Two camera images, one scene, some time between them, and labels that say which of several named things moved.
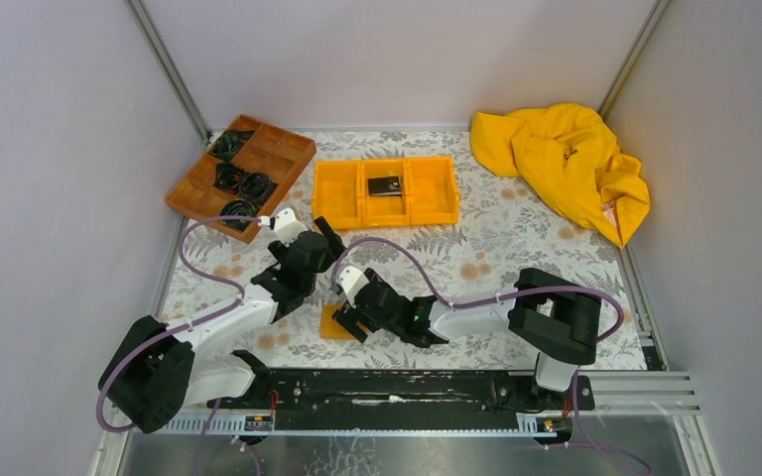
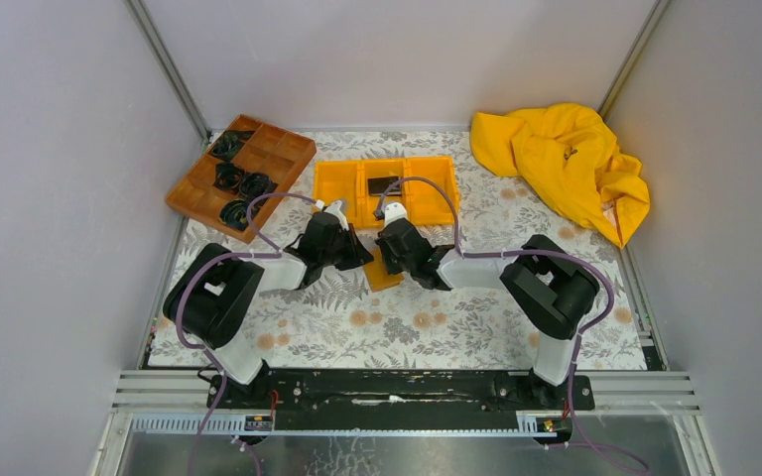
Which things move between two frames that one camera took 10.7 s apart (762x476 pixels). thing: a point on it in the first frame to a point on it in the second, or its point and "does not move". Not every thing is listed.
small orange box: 329,327 to 378,275
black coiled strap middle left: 227,177 does not move
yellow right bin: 434,197 does not move
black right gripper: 345,317 to 392,269
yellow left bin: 337,193 does not move
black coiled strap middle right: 256,186 does not move
